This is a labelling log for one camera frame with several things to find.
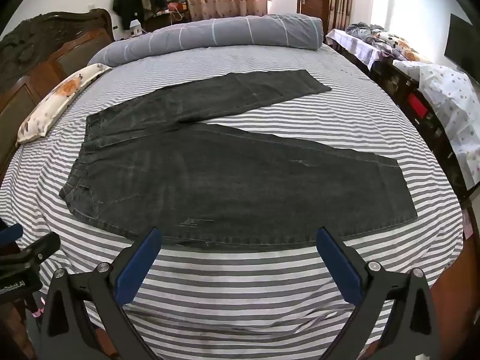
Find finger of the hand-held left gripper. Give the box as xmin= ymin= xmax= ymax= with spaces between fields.
xmin=0 ymin=231 xmax=62 ymax=268
xmin=0 ymin=224 xmax=24 ymax=249

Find floral blanket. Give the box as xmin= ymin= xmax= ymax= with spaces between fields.
xmin=344 ymin=23 xmax=433 ymax=64

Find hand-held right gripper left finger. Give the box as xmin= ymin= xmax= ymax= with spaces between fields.
xmin=38 ymin=227 xmax=163 ymax=360

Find white checked cloth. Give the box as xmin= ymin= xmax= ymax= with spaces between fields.
xmin=325 ymin=29 xmax=391 ymax=71

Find grey white striped bed sheet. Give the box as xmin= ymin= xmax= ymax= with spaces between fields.
xmin=0 ymin=41 xmax=466 ymax=360

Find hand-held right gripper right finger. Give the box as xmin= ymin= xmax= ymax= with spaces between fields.
xmin=316 ymin=227 xmax=440 ymax=360

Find white dotted cloth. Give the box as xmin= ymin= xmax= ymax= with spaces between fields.
xmin=392 ymin=59 xmax=480 ymax=190

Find black denim pants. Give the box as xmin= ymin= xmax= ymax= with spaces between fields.
xmin=59 ymin=69 xmax=418 ymax=251

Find black monitor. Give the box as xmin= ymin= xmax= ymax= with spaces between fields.
xmin=444 ymin=13 xmax=480 ymax=70

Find grey rolled duvet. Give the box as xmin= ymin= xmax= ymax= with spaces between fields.
xmin=87 ymin=13 xmax=324 ymax=69

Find floral pillow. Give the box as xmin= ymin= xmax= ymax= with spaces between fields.
xmin=17 ymin=64 xmax=112 ymax=144

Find red box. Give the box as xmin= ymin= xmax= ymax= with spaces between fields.
xmin=406 ymin=93 xmax=429 ymax=119

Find dark wooden headboard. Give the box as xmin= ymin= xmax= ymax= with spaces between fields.
xmin=0 ymin=7 xmax=115 ymax=182

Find pile of folded clothes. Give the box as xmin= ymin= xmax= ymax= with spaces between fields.
xmin=166 ymin=0 xmax=189 ymax=17

